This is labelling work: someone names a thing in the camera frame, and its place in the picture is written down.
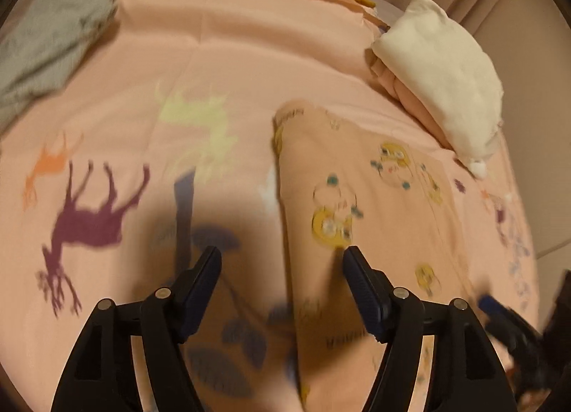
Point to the pink folded garment under white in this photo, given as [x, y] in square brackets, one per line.
[397, 90]

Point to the grey crumpled garment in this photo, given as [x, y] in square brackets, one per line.
[40, 54]

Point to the pink animal print bedsheet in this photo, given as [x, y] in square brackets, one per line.
[162, 144]

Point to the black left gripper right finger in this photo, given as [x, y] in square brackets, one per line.
[370, 291]

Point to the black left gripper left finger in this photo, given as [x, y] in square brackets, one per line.
[194, 289]

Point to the pink cartoon print garment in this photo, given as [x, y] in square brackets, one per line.
[345, 183]

